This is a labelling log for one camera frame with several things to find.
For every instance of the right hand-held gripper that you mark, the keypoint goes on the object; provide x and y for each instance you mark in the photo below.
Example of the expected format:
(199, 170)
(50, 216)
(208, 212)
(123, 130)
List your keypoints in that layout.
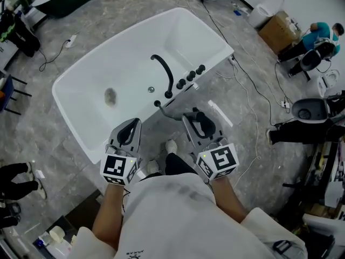
(221, 159)

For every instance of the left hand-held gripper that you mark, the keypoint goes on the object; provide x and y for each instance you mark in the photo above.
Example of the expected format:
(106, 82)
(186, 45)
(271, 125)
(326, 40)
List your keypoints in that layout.
(114, 166)

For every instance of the person's right forearm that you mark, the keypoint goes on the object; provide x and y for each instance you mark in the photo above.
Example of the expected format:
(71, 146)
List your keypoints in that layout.
(229, 198)

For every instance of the person's left forearm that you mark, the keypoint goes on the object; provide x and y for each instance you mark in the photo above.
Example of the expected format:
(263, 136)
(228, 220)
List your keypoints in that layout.
(107, 212)

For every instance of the white bathtub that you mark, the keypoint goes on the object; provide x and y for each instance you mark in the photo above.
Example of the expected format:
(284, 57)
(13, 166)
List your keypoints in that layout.
(129, 63)

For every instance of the dark green bathtub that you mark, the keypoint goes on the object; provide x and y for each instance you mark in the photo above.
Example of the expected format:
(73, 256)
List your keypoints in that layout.
(64, 1)

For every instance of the person's right white shoe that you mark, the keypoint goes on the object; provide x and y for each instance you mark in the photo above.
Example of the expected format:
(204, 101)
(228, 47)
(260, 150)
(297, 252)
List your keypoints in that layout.
(171, 146)

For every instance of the person's white shoe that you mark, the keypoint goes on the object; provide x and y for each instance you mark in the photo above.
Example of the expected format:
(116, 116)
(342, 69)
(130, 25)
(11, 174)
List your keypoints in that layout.
(153, 166)
(171, 146)

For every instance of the person's left white shoe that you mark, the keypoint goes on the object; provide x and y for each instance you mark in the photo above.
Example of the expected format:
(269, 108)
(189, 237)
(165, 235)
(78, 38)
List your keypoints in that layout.
(153, 166)

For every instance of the grey brown fuzzy clump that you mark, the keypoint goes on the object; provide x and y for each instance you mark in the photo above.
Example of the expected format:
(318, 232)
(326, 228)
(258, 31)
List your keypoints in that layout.
(111, 97)

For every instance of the person's black trousers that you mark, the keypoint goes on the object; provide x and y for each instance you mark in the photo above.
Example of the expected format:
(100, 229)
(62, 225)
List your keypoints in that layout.
(178, 164)

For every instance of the round chrome drain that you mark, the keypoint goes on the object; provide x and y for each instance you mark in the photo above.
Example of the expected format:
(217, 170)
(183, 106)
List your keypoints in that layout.
(151, 89)

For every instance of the black curved faucet spout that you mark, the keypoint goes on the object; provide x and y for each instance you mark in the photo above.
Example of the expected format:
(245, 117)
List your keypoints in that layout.
(169, 75)

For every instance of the white power strip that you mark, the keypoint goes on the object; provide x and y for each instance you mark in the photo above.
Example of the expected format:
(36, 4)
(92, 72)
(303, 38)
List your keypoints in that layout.
(232, 59)
(285, 104)
(71, 41)

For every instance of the person's white shirt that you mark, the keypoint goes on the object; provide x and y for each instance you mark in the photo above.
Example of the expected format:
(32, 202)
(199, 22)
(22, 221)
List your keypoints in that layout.
(175, 220)

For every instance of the small blue packet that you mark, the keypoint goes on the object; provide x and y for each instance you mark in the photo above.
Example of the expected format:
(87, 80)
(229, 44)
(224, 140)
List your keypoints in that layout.
(237, 12)

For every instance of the brown cardboard box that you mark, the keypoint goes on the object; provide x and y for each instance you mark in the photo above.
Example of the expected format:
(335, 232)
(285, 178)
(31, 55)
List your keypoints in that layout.
(277, 32)

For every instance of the white cup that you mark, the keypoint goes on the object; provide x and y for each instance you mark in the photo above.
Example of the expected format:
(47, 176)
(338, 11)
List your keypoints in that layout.
(57, 233)

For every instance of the blue chair black frame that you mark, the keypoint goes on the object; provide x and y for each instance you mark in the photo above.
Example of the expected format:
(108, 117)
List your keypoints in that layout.
(5, 96)

